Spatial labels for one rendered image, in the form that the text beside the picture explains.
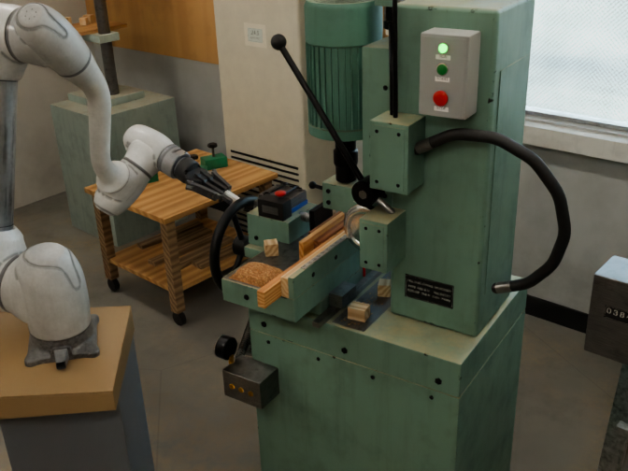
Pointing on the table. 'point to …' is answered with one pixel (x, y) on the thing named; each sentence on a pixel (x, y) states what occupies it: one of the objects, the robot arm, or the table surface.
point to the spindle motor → (338, 62)
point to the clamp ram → (316, 216)
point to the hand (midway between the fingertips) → (234, 200)
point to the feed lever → (363, 194)
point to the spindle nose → (345, 163)
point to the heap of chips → (256, 274)
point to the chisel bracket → (337, 194)
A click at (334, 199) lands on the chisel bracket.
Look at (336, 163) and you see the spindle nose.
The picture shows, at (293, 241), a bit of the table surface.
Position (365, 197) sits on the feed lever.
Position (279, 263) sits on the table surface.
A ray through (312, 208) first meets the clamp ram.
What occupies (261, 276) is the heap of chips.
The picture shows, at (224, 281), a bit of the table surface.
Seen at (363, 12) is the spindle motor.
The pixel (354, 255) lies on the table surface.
